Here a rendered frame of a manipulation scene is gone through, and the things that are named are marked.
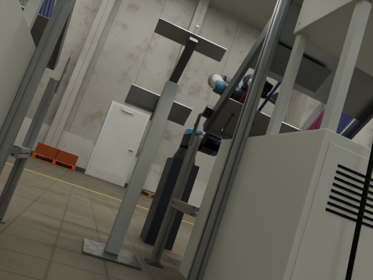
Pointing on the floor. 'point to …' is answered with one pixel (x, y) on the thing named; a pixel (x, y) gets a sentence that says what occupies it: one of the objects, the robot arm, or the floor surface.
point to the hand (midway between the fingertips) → (266, 100)
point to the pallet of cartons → (48, 151)
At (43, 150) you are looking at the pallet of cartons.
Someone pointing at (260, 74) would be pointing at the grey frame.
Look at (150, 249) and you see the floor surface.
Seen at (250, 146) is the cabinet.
